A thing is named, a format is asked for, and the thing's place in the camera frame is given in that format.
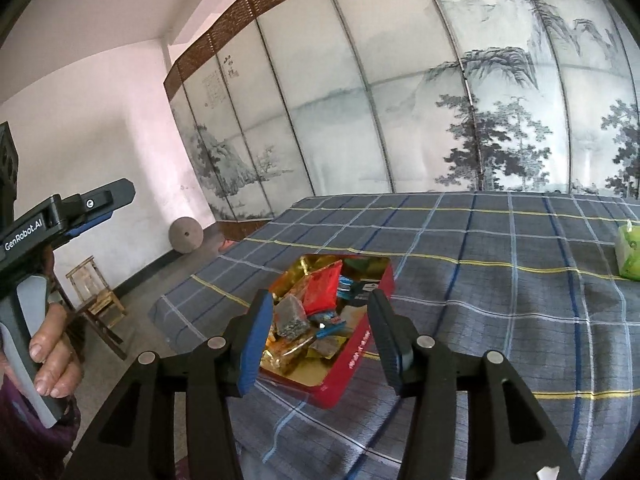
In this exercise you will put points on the person's left hand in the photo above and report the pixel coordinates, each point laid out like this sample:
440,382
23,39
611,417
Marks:
55,355

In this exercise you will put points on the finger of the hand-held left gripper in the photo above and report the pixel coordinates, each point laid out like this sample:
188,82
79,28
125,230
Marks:
90,223
100,200

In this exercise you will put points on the person's dark clothing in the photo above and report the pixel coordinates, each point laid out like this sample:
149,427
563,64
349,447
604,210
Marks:
25,440

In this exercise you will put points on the painted landscape folding screen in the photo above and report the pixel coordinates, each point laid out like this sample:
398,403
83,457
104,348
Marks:
375,85

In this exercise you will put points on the blue dark candy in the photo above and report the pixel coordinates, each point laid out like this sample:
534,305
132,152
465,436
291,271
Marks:
327,319

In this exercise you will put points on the green tissue pack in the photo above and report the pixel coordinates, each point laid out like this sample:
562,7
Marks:
630,252

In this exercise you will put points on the dark blue snack packet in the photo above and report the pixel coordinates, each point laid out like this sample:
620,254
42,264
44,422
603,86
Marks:
362,294

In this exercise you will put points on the round stone disc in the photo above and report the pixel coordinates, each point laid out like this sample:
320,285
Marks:
185,235

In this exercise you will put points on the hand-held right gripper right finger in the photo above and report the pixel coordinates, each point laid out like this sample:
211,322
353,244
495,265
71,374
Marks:
387,345

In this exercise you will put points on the grey packet with red label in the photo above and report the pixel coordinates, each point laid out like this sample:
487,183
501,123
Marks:
292,320

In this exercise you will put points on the red tin box gold interior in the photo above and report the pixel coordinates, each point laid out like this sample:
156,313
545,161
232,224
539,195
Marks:
345,360

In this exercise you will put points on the small wooden stool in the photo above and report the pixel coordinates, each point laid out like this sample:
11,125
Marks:
95,300

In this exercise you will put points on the orange yellow printed snack packet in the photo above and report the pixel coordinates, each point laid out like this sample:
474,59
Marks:
287,349

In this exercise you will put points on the red snack packet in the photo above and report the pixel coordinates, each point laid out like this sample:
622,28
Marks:
322,290

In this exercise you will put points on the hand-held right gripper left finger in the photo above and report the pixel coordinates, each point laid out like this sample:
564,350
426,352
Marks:
255,345

